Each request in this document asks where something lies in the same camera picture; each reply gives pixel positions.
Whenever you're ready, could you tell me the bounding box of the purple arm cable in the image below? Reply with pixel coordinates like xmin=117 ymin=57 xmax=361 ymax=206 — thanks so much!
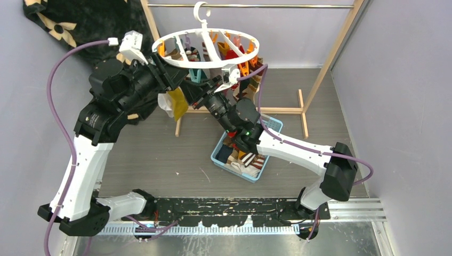
xmin=236 ymin=63 xmax=374 ymax=241
xmin=43 ymin=39 xmax=110 ymax=256

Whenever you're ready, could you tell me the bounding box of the teal hanger clip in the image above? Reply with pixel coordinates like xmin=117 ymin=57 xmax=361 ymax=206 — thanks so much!
xmin=189 ymin=69 xmax=202 ymax=83

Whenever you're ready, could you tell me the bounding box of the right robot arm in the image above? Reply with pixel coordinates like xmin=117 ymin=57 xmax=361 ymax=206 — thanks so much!
xmin=180 ymin=78 xmax=358 ymax=219

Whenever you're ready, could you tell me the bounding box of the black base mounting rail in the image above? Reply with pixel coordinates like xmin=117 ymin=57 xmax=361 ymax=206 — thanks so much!
xmin=135 ymin=197 xmax=314 ymax=228

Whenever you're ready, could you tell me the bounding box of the white sock in basket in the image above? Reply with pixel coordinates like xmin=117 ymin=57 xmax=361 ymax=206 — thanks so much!
xmin=230 ymin=162 xmax=261 ymax=178

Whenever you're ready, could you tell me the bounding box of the white round clip hanger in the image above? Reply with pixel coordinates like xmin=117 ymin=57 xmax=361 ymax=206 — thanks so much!
xmin=152 ymin=2 xmax=260 ymax=69

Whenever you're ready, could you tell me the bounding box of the white black-striped sock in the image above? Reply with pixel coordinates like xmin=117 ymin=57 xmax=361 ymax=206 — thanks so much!
xmin=157 ymin=93 xmax=174 ymax=118

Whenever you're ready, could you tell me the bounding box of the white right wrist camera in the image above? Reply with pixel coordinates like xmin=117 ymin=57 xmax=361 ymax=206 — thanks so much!
xmin=214 ymin=64 xmax=241 ymax=93

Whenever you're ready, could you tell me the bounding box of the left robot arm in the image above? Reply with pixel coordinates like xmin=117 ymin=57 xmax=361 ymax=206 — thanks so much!
xmin=38 ymin=59 xmax=188 ymax=237

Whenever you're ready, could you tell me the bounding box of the light blue sock basket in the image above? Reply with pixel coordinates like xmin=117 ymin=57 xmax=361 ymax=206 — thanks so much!
xmin=211 ymin=133 xmax=269 ymax=183

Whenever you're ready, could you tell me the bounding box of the mustard yellow sock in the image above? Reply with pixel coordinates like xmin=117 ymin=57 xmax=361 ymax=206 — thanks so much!
xmin=167 ymin=87 xmax=189 ymax=122

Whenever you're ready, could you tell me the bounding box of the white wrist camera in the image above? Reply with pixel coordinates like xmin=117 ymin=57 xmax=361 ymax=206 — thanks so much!
xmin=107 ymin=30 xmax=148 ymax=65
xmin=214 ymin=64 xmax=241 ymax=93

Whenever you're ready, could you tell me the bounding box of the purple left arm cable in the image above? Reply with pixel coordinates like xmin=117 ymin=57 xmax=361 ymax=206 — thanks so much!
xmin=43 ymin=39 xmax=110 ymax=256

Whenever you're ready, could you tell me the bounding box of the wooden clothes rack frame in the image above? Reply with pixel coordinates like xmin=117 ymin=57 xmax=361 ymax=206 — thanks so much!
xmin=140 ymin=0 xmax=366 ymax=139

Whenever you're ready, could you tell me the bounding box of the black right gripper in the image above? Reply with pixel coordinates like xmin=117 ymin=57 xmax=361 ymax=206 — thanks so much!
xmin=180 ymin=75 xmax=236 ymax=134

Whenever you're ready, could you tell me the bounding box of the metal hanging rod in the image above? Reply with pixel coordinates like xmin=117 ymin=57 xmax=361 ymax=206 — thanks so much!
xmin=147 ymin=3 xmax=354 ymax=10

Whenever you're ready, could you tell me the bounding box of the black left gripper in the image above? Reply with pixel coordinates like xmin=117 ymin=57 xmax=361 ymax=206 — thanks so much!
xmin=117 ymin=52 xmax=189 ymax=114

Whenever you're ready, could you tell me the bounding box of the orange open hanger clip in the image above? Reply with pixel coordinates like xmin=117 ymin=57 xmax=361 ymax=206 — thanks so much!
xmin=238 ymin=61 xmax=259 ymax=77

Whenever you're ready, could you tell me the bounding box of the black floral fleece blanket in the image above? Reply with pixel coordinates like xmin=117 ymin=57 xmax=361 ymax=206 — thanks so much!
xmin=22 ymin=0 xmax=159 ymax=121

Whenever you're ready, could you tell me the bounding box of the brown white striped sock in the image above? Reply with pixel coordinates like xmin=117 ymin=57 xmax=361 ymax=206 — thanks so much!
xmin=239 ymin=153 xmax=266 ymax=170

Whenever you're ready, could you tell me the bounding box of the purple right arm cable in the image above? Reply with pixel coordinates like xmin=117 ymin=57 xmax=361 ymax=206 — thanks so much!
xmin=236 ymin=63 xmax=374 ymax=241

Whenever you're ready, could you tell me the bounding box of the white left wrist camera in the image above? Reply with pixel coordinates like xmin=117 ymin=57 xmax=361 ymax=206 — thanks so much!
xmin=107 ymin=30 xmax=148 ymax=65

